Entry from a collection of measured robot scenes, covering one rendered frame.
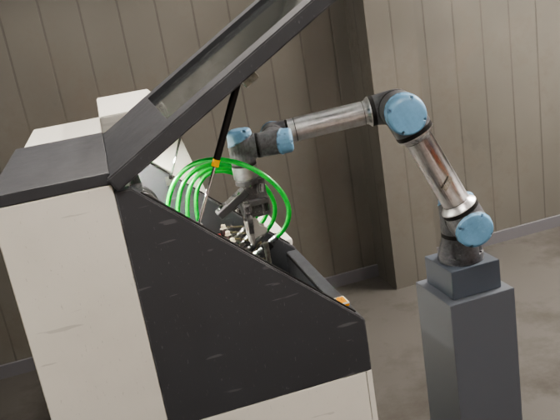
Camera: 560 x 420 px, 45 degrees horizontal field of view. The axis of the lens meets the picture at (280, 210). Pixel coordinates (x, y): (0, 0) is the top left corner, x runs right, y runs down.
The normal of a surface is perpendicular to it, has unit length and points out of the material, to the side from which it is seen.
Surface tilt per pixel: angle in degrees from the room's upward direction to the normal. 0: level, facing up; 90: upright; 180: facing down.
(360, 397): 90
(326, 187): 90
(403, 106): 85
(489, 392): 90
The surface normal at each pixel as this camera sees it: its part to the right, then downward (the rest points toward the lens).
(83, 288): 0.26, 0.24
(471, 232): 0.11, 0.39
